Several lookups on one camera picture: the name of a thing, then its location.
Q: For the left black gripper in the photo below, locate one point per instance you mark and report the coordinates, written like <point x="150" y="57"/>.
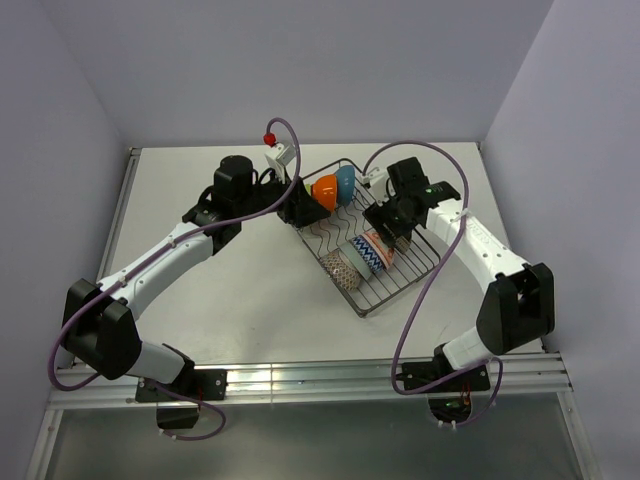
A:
<point x="300" y="209"/>

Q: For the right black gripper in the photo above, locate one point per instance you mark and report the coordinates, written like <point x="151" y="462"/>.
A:
<point x="377" y="216"/>

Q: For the orange bowl white inside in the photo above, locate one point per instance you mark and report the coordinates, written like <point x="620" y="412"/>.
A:
<point x="324" y="190"/>

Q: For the orange patterned bowl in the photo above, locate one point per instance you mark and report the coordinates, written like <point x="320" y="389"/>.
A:
<point x="366" y="248"/>

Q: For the orange floral bowl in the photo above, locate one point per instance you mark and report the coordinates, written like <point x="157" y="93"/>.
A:
<point x="384" y="252"/>

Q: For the blue ceramic bowl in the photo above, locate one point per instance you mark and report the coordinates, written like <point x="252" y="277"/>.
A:
<point x="346" y="180"/>

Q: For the brown patterned bowl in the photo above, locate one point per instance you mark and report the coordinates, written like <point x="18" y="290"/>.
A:
<point x="340" y="269"/>

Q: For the olive patterned bowl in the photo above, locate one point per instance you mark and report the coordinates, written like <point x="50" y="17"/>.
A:
<point x="402" y="244"/>

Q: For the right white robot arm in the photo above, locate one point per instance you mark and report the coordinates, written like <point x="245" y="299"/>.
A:
<point x="518" y="305"/>

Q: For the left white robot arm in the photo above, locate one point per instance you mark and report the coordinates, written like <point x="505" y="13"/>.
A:
<point x="99" y="322"/>

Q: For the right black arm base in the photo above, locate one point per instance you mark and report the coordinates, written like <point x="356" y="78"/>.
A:
<point x="449" y="401"/>

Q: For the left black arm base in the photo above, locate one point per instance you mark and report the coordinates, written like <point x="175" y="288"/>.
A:
<point x="182" y="403"/>

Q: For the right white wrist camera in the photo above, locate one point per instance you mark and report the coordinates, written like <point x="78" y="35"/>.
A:
<point x="375" y="182"/>

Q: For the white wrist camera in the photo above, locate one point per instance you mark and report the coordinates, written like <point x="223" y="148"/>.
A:
<point x="375" y="182"/>
<point x="278" y="155"/>

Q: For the grey wire dish rack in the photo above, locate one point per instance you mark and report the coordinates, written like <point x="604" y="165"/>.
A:
<point x="346" y="222"/>

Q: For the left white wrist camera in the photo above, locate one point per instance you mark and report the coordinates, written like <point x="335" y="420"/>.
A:
<point x="278" y="155"/>

